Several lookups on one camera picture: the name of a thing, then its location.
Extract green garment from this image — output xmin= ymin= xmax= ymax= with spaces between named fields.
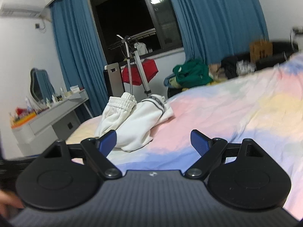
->
xmin=173 ymin=58 xmax=213 ymax=89

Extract wavy frame mirror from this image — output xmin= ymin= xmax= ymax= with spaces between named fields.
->
xmin=30 ymin=68 xmax=55 ymax=103

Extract orange tray with items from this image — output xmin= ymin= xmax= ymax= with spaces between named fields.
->
xmin=9 ymin=107 xmax=37 ymax=129

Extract red cloth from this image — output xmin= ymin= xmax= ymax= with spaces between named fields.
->
xmin=121 ymin=58 xmax=159 ymax=86

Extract white dressing table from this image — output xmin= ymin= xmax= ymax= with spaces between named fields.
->
xmin=12 ymin=89 xmax=89 ymax=156

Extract left blue curtain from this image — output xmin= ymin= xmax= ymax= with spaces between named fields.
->
xmin=50 ymin=0 xmax=108 ymax=121

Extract blue curtain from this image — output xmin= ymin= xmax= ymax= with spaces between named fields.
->
xmin=50 ymin=0 xmax=108 ymax=121
xmin=171 ymin=0 xmax=269 ymax=64

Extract brown cardboard box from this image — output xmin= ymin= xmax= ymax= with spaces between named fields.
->
xmin=250 ymin=40 xmax=273 ymax=63

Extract white sweatpants with black stripe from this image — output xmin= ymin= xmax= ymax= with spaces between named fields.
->
xmin=94 ymin=92 xmax=174 ymax=152

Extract pastel multicolour bed blanket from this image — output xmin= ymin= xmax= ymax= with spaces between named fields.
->
xmin=65 ymin=53 xmax=303 ymax=221

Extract white tissue box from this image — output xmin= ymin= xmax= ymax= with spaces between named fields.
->
xmin=70 ymin=85 xmax=81 ymax=94

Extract person's hand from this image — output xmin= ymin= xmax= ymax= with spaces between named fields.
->
xmin=0 ymin=190 xmax=24 ymax=218

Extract white air conditioner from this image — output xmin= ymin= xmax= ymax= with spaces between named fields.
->
xmin=1 ymin=0 xmax=45 ymax=17

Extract dark window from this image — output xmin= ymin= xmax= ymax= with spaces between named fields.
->
xmin=90 ymin=0 xmax=182 ymax=64

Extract right blue curtain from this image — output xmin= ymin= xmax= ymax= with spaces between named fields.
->
xmin=171 ymin=0 xmax=269 ymax=64

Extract black garment pile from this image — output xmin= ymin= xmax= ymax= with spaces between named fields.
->
xmin=221 ymin=53 xmax=256 ymax=79

